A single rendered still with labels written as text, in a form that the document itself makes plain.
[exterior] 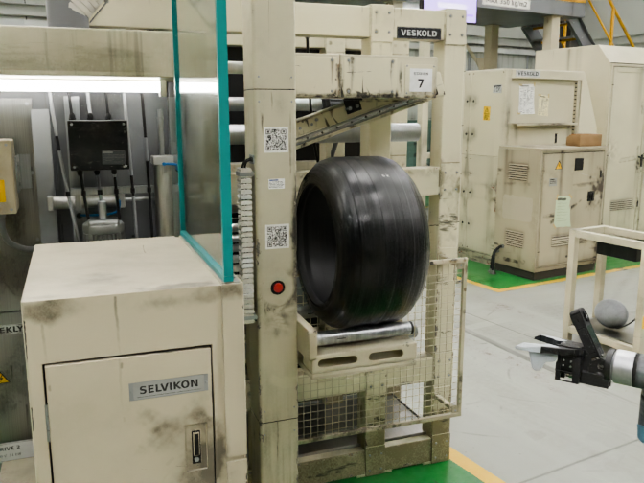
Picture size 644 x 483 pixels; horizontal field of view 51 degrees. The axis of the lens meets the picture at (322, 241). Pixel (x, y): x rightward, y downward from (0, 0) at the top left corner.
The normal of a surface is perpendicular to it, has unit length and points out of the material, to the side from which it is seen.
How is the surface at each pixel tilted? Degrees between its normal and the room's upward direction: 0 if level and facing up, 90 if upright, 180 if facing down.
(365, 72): 90
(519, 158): 90
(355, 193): 49
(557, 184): 90
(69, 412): 90
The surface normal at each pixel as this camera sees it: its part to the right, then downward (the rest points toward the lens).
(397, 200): 0.29, -0.41
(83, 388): 0.35, 0.18
